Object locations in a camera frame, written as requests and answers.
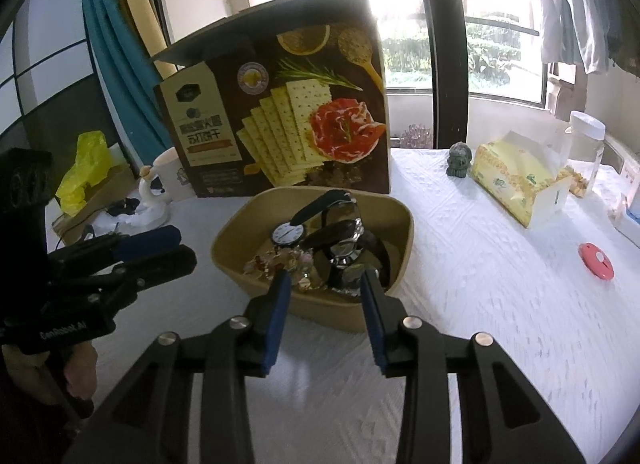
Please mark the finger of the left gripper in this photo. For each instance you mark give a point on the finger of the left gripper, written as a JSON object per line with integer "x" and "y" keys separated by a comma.
{"x": 147, "y": 272}
{"x": 149, "y": 243}

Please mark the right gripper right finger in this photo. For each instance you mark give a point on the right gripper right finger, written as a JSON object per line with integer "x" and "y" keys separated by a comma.
{"x": 503, "y": 417}

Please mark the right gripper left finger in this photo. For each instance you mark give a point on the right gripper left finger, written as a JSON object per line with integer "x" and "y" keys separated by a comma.
{"x": 145, "y": 418}

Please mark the white face pocket watch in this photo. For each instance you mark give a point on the white face pocket watch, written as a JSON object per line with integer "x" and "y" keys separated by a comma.
{"x": 287, "y": 235}

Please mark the dark leather strap watch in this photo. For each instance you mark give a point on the dark leather strap watch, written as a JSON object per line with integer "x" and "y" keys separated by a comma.
{"x": 348, "y": 260}

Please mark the person left hand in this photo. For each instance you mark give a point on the person left hand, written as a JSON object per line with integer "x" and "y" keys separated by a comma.
{"x": 80, "y": 371}

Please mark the white ceramic mug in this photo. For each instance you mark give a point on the white ceramic mug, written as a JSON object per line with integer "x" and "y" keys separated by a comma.
{"x": 168, "y": 169}

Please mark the brown cardboard box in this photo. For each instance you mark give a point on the brown cardboard box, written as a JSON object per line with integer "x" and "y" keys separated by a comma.
{"x": 118, "y": 185}

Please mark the yellow plastic bag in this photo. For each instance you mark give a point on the yellow plastic bag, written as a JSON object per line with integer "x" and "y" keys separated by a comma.
{"x": 93, "y": 161}

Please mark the teal left curtain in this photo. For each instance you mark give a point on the teal left curtain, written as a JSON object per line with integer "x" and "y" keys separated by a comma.
{"x": 129, "y": 78}

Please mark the red round disc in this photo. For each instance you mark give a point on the red round disc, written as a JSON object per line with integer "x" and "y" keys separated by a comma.
{"x": 596, "y": 261}

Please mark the brown cracker box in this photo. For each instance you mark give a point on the brown cracker box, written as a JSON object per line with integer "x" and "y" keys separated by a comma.
{"x": 286, "y": 93}

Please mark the white power strip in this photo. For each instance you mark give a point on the white power strip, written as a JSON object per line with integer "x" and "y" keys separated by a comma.
{"x": 625, "y": 217}

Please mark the yellow tissue pack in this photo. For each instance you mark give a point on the yellow tissue pack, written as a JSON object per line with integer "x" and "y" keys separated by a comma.
{"x": 524, "y": 176}

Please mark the small grey figurine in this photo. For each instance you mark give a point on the small grey figurine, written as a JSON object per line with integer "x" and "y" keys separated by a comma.
{"x": 459, "y": 160}

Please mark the clear plastic jar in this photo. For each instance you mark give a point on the clear plastic jar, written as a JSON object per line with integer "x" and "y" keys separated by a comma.
{"x": 585, "y": 137}

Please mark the light blue hanging shirt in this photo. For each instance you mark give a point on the light blue hanging shirt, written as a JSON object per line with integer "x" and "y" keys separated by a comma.
{"x": 575, "y": 32}

